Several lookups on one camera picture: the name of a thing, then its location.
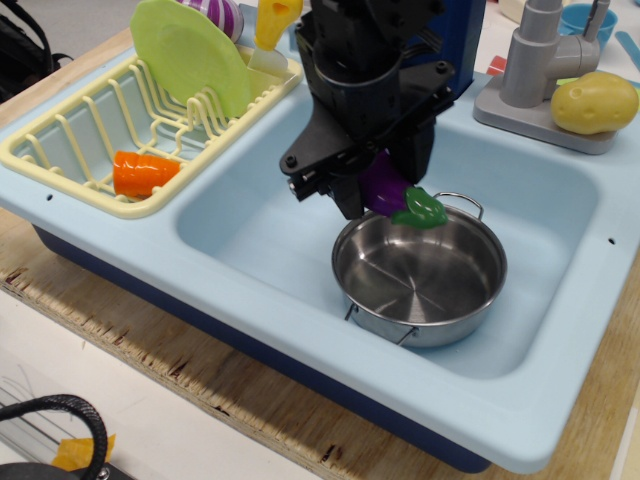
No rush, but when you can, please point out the stainless steel pot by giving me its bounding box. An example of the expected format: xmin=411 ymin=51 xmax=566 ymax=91
xmin=331 ymin=192 xmax=508 ymax=348

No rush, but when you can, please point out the purple toy eggplant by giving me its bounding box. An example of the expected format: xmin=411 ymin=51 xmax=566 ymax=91
xmin=358 ymin=151 xmax=448 ymax=230

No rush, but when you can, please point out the purple white striped bowl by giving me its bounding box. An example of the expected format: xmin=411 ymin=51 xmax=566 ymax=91
xmin=179 ymin=0 xmax=244 ymax=43

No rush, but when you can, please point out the black braided cable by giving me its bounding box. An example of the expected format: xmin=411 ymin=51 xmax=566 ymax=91
xmin=0 ymin=394 xmax=109 ymax=480

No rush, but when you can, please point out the light blue toy sink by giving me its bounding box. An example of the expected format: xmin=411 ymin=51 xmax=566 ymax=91
xmin=0 ymin=47 xmax=640 ymax=475

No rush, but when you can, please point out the grey toy faucet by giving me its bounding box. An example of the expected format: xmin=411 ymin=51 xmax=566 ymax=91
xmin=473 ymin=1 xmax=616 ymax=155

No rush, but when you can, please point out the dark blue plastic box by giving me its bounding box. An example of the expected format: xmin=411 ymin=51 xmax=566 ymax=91
xmin=419 ymin=0 xmax=486 ymax=97

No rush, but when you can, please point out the orange plastic cup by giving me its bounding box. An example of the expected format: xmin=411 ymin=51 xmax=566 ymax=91
xmin=113 ymin=151 xmax=181 ymax=198

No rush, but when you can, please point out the yellow toy potato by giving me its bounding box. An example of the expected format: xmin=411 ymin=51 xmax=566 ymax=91
xmin=550 ymin=72 xmax=639 ymax=135

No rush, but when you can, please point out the cream yellow dish rack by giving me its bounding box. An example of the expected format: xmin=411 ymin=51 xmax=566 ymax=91
xmin=1 ymin=54 xmax=303 ymax=218

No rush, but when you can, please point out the yellow tape piece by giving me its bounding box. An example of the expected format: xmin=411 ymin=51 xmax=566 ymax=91
xmin=51 ymin=438 xmax=95 ymax=472

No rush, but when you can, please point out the light green plastic plate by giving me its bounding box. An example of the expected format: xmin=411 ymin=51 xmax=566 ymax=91
xmin=130 ymin=1 xmax=252 ymax=118

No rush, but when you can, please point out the black backpack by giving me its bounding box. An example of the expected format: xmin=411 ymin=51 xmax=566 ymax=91
xmin=1 ymin=0 xmax=73 ymax=103

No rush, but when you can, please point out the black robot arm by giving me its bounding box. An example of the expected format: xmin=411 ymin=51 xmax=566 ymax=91
xmin=280 ymin=1 xmax=455 ymax=220

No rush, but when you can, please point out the black metal base plate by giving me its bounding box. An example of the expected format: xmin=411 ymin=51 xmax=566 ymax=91
xmin=1 ymin=463 xmax=131 ymax=480

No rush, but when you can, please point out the blue plastic cup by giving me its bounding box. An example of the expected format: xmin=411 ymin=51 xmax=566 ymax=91
xmin=558 ymin=4 xmax=618 ymax=50

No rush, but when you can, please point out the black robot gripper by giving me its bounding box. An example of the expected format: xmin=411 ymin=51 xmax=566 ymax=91
xmin=280 ymin=12 xmax=454 ymax=220

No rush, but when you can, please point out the yellow handled toy knife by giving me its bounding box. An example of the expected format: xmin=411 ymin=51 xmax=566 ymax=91
xmin=248 ymin=0 xmax=304 ymax=76

